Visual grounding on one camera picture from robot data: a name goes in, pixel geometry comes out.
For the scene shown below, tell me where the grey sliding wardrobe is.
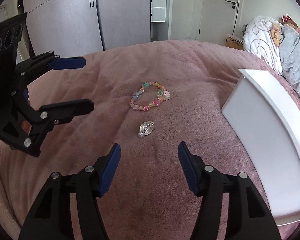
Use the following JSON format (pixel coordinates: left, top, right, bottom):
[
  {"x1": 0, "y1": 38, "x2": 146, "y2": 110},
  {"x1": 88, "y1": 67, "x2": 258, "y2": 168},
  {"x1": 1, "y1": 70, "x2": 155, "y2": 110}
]
[{"x1": 23, "y1": 0, "x2": 151, "y2": 57}]

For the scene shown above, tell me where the white plastic storage box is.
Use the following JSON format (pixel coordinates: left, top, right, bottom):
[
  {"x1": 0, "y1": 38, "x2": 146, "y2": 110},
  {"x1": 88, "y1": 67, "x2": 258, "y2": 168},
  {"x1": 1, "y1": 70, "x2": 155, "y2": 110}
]
[{"x1": 222, "y1": 69, "x2": 300, "y2": 226}]

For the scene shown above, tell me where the white patterned pillow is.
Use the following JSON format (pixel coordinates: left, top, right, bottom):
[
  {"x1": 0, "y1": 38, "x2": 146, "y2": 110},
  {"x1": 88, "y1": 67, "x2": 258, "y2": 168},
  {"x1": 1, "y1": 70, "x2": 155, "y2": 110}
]
[{"x1": 243, "y1": 16, "x2": 282, "y2": 75}]

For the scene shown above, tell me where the silver shell earring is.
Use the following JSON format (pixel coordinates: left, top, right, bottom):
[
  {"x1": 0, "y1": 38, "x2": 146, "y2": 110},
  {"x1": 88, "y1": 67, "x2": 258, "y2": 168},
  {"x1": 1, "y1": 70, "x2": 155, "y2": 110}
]
[{"x1": 138, "y1": 121, "x2": 154, "y2": 138}]

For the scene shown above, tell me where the white open shelf column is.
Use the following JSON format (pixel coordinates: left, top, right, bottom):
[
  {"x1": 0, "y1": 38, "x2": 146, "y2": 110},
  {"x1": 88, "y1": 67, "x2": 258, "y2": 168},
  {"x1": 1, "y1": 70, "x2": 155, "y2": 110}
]
[{"x1": 151, "y1": 0, "x2": 173, "y2": 41}]

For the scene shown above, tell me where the pink plush bedspread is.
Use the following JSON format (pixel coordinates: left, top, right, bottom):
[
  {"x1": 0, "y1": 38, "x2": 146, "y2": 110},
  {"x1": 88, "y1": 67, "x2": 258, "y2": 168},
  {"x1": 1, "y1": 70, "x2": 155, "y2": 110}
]
[{"x1": 0, "y1": 39, "x2": 300, "y2": 240}]

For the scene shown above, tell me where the wooden bedside table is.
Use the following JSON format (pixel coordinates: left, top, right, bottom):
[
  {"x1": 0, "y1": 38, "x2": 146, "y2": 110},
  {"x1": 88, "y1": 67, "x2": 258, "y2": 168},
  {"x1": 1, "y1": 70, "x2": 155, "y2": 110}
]
[{"x1": 226, "y1": 34, "x2": 244, "y2": 50}]

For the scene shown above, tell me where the black door handle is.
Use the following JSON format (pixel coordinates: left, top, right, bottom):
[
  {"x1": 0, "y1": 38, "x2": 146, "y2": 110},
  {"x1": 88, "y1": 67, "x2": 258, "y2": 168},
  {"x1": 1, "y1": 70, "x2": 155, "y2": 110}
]
[{"x1": 225, "y1": 0, "x2": 237, "y2": 9}]

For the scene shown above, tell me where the plush toy with red bow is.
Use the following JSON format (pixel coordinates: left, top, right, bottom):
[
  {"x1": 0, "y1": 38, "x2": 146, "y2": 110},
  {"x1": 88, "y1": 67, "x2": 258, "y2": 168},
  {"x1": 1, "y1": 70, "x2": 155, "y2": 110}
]
[{"x1": 280, "y1": 15, "x2": 300, "y2": 35}]

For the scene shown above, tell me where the white bedroom door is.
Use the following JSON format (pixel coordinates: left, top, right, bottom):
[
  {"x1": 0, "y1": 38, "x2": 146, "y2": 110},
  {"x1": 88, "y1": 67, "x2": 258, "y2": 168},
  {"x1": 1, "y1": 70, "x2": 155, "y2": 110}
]
[{"x1": 199, "y1": 0, "x2": 239, "y2": 45}]

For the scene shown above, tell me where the colourful pastel bead bracelet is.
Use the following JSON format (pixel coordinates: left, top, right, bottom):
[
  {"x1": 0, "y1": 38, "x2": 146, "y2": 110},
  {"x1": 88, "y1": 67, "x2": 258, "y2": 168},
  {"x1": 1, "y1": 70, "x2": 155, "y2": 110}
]
[{"x1": 129, "y1": 80, "x2": 171, "y2": 112}]

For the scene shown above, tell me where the black left gripper camera box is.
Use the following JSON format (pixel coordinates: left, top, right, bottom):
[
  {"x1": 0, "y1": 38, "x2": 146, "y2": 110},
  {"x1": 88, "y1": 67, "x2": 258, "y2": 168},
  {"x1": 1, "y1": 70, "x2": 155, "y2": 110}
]
[{"x1": 0, "y1": 12, "x2": 27, "y2": 66}]

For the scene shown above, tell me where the grey rumpled duvet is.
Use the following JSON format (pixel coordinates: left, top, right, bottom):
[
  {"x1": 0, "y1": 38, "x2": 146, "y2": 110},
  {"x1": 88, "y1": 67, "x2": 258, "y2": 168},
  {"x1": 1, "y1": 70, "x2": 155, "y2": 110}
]
[{"x1": 279, "y1": 26, "x2": 300, "y2": 98}]

